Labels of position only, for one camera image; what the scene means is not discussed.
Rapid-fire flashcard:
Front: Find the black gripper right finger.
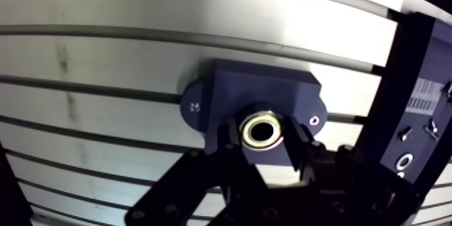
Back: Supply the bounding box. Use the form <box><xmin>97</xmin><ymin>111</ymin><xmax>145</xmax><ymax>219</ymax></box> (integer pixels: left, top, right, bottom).
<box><xmin>281</xmin><ymin>115</ymin><xmax>422</xmax><ymax>226</ymax></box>

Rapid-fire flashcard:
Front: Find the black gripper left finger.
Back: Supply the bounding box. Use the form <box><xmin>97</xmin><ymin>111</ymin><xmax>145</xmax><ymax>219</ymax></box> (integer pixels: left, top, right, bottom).
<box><xmin>124</xmin><ymin>114</ymin><xmax>270</xmax><ymax>226</ymax></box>

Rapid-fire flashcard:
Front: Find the steel bearing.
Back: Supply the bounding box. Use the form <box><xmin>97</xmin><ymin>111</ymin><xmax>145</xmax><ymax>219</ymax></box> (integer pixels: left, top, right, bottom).
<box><xmin>237</xmin><ymin>102</ymin><xmax>285</xmax><ymax>151</ymax></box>

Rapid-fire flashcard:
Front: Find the dark blue-grey housing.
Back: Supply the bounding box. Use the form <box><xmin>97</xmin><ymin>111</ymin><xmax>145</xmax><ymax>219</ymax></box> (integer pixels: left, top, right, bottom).
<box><xmin>180</xmin><ymin>59</ymin><xmax>328</xmax><ymax>167</ymax></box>

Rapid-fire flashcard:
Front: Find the steel screw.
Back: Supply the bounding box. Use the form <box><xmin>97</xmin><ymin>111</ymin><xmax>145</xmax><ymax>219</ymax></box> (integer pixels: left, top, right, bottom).
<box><xmin>398</xmin><ymin>125</ymin><xmax>414</xmax><ymax>143</ymax></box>
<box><xmin>423</xmin><ymin>117</ymin><xmax>441</xmax><ymax>141</ymax></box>

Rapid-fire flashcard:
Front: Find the dark blue-grey tray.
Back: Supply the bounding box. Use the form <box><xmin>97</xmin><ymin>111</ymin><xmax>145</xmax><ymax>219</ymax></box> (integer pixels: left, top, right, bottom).
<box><xmin>354</xmin><ymin>11</ymin><xmax>452</xmax><ymax>200</ymax></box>

